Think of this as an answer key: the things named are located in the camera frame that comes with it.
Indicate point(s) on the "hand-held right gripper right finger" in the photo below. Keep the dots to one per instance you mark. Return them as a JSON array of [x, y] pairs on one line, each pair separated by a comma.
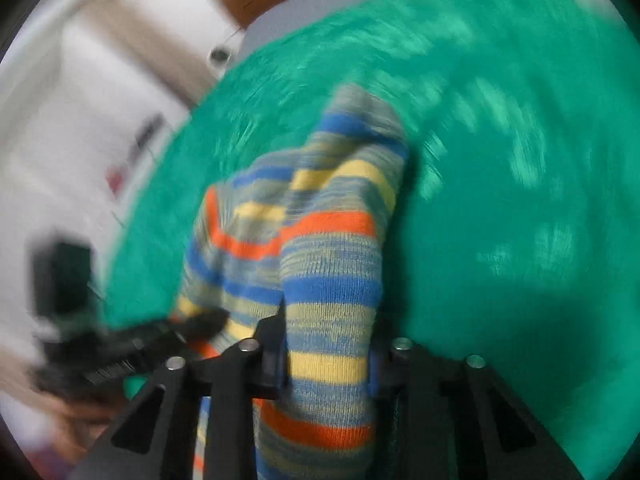
[[402, 380]]

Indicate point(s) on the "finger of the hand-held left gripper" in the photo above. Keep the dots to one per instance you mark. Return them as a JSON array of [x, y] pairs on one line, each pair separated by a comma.
[[202, 325]]

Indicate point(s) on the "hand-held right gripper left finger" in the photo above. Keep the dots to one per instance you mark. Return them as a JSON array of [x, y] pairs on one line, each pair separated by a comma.
[[272, 360]]

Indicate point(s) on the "striped knit sweater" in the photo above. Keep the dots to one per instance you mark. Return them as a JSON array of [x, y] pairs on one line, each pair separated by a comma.
[[330, 270]]

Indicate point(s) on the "small red object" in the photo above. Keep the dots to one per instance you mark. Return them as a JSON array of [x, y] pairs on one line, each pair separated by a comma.
[[116, 180]]

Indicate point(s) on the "white cabinet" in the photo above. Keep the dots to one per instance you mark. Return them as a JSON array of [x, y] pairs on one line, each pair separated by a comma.
[[60, 135]]

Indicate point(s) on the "green patterned blanket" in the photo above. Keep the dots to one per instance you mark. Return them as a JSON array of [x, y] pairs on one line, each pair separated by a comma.
[[500, 210]]

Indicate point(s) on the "white round device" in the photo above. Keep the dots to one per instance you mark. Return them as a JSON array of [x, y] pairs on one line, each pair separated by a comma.
[[220, 56]]

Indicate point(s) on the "beige wooden door frame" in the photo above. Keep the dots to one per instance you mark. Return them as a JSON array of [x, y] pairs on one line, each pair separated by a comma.
[[145, 55]]

